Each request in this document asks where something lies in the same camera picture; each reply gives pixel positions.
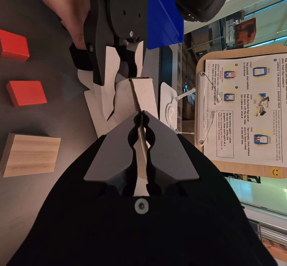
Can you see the natural wooden cube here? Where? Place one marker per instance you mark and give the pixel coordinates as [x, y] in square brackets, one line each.
[29, 156]

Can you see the instruction sheet on stand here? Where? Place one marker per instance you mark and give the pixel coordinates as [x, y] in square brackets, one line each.
[246, 52]

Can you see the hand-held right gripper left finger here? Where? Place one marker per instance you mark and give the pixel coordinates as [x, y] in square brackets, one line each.
[112, 158]

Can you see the person's left hand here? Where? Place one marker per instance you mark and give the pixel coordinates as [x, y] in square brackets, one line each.
[67, 1]

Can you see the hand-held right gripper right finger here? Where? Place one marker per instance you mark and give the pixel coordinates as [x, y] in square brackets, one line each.
[172, 158]

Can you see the white cardboard mailer box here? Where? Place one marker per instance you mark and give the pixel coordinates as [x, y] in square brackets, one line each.
[145, 95]

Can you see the blue plastic bin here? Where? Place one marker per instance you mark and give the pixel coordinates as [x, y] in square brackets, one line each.
[163, 28]

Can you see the printed instruction sheet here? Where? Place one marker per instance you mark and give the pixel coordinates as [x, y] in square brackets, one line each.
[246, 113]

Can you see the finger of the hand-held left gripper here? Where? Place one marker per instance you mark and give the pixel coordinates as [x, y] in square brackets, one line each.
[111, 64]
[139, 59]

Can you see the white board stand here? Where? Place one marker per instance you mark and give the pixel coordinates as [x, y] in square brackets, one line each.
[167, 95]

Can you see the red cube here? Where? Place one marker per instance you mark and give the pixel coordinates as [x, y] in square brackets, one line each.
[27, 93]
[13, 44]

